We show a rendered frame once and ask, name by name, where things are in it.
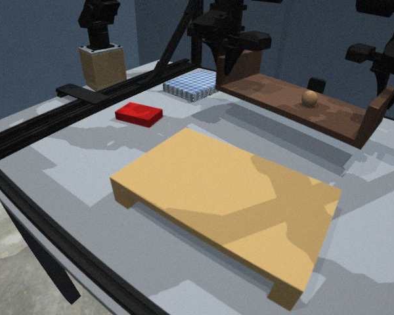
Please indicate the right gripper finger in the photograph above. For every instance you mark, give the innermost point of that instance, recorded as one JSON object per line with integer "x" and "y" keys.
{"x": 216, "y": 48}
{"x": 231, "y": 56}

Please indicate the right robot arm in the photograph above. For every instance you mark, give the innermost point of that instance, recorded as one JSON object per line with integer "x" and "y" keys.
{"x": 209, "y": 25}

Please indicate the red rectangular block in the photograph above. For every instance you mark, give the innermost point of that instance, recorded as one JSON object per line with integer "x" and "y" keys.
{"x": 139, "y": 114}

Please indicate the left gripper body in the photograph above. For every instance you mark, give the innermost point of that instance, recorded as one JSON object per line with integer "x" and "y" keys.
{"x": 360, "y": 52}

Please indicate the tan ball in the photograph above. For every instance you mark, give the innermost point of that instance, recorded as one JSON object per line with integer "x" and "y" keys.
{"x": 309, "y": 98}

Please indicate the tan wooden shelf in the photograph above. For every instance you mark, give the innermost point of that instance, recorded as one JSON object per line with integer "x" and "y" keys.
{"x": 265, "y": 216}

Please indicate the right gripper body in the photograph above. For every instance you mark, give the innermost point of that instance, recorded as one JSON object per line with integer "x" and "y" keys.
{"x": 250, "y": 40}

